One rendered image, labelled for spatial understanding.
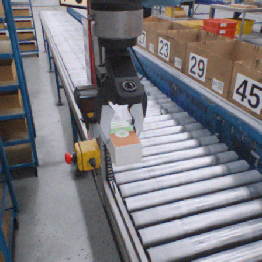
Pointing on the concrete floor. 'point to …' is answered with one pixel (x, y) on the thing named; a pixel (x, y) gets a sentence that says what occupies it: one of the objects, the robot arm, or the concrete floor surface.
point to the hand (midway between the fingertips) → (121, 138)
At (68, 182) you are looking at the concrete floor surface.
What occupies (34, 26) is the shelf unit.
